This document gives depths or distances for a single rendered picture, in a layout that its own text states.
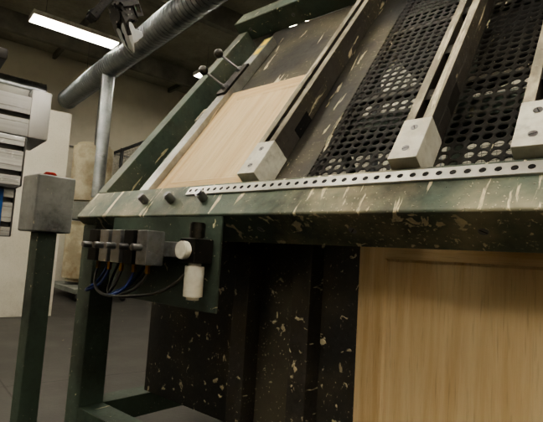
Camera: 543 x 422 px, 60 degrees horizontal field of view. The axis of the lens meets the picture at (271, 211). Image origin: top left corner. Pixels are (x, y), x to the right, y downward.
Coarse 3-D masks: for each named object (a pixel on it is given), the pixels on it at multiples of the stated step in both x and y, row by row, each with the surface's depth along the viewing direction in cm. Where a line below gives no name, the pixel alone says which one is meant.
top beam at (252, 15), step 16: (288, 0) 207; (304, 0) 199; (320, 0) 196; (336, 0) 193; (352, 0) 190; (256, 16) 216; (272, 16) 212; (288, 16) 209; (304, 16) 205; (240, 32) 227; (256, 32) 223; (272, 32) 219
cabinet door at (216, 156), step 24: (240, 96) 176; (264, 96) 165; (288, 96) 154; (216, 120) 171; (240, 120) 160; (264, 120) 151; (192, 144) 166; (216, 144) 156; (240, 144) 147; (192, 168) 152; (216, 168) 143
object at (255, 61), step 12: (264, 48) 197; (252, 60) 192; (264, 60) 197; (252, 72) 191; (240, 84) 186; (228, 96) 181; (216, 108) 176; (204, 120) 171; (192, 132) 168; (180, 144) 166; (168, 156) 164; (180, 156) 163; (168, 168) 159; (156, 180) 155
